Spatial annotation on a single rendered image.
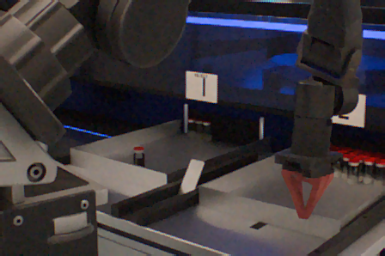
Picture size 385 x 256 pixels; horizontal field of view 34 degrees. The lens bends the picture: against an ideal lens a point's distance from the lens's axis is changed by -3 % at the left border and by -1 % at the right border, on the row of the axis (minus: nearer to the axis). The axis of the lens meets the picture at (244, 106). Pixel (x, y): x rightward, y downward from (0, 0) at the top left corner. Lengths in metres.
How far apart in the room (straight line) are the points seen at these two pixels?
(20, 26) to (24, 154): 0.09
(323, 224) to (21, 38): 0.61
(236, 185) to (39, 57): 0.74
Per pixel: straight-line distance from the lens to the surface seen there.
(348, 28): 0.87
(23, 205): 0.64
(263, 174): 1.23
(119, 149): 1.40
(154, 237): 0.99
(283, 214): 0.99
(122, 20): 0.49
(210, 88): 1.36
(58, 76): 0.48
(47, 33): 0.48
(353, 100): 0.99
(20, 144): 0.49
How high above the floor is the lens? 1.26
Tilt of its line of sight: 12 degrees down
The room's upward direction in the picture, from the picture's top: 1 degrees clockwise
